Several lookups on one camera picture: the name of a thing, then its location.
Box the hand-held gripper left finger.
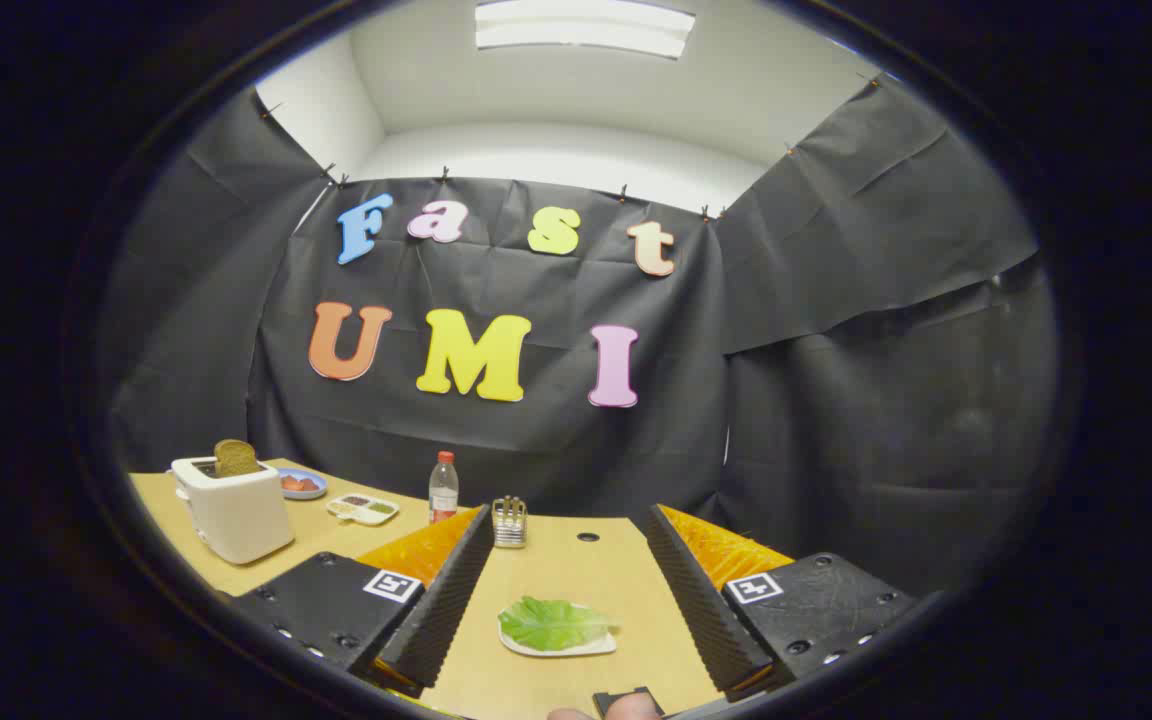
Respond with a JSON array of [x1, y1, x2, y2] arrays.
[[232, 503, 495, 699]]

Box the green lettuce leaf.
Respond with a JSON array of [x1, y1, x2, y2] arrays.
[[497, 596, 619, 652]]

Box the metal mesh cutlery holder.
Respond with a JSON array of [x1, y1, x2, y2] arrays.
[[491, 495, 529, 549]]

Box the brown bread slice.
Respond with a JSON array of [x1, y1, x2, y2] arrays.
[[213, 439, 263, 478]]

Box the white compartment seed tray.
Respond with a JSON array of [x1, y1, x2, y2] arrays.
[[325, 492, 400, 527]]

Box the small blue plate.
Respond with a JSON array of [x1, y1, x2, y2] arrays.
[[274, 467, 329, 500]]

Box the white rectangular tray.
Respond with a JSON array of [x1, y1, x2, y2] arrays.
[[499, 600, 619, 658]]

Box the white toaster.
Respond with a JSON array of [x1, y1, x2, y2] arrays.
[[170, 456, 295, 565]]

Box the ceiling light panel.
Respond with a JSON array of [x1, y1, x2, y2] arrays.
[[474, 0, 697, 59]]

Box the clear bottle red cap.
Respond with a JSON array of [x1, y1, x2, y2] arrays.
[[428, 451, 460, 525]]

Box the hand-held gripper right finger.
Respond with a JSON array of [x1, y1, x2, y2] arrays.
[[644, 503, 919, 703]]

